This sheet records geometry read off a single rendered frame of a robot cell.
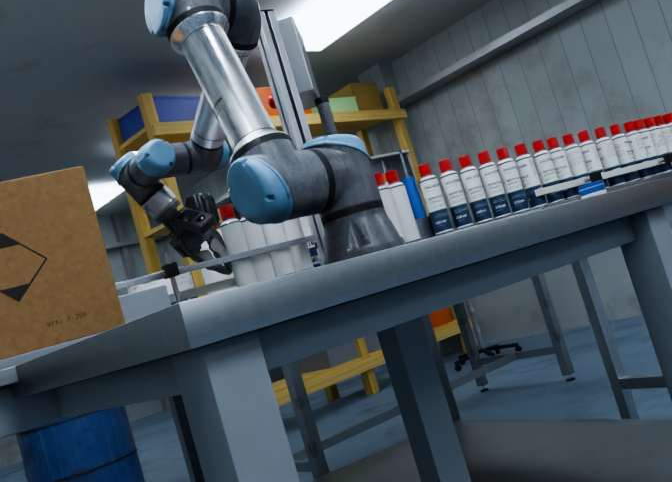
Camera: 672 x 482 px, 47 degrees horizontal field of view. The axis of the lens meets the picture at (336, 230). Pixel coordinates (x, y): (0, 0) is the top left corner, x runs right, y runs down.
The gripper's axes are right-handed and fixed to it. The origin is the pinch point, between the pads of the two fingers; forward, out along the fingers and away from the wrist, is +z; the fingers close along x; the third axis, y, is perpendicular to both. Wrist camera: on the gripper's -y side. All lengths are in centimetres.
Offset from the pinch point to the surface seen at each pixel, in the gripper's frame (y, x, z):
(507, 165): -1, -86, 39
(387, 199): -2.4, -45.1, 17.5
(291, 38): -17, -46, -30
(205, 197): 24.4, -19.1, -15.0
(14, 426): -61, 59, -14
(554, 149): -1, -105, 48
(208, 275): 26.4, -4.9, 0.7
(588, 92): 226, -401, 136
